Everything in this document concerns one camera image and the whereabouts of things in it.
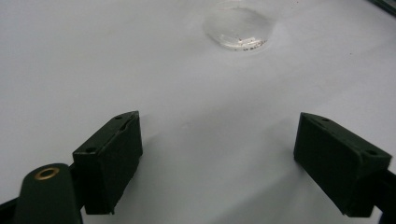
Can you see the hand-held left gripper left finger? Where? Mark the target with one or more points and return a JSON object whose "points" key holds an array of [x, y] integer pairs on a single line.
{"points": [[107, 165]]}

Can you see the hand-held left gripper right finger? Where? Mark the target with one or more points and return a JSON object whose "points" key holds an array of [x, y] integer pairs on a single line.
{"points": [[339, 165]]}

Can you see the clear glass dish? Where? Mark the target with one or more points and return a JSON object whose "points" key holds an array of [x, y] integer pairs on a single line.
{"points": [[238, 26]]}

